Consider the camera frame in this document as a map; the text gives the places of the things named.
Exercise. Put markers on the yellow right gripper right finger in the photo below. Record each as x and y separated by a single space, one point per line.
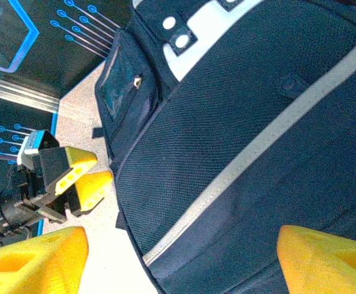
327 263

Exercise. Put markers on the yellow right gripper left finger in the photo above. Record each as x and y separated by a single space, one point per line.
33 263

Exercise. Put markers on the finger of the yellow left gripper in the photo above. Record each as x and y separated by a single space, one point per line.
70 171
93 190

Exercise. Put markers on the navy blue backpack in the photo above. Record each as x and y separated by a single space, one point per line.
242 137

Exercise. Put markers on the aluminium frame post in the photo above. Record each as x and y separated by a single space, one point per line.
18 93

